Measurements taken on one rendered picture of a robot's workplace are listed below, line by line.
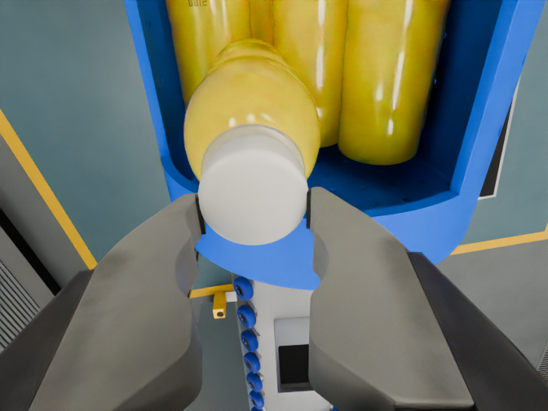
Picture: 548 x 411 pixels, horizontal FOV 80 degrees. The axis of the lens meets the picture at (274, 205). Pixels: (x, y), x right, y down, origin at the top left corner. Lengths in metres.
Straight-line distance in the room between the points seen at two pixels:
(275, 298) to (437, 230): 0.49
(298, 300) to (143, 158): 1.10
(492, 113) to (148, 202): 1.59
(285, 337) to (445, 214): 0.52
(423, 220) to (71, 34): 1.45
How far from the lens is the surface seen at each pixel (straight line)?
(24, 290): 2.02
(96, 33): 1.51
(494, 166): 1.71
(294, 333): 0.71
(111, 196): 1.75
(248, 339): 0.71
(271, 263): 0.22
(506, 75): 0.23
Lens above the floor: 1.39
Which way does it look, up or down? 58 degrees down
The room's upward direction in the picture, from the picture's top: 175 degrees clockwise
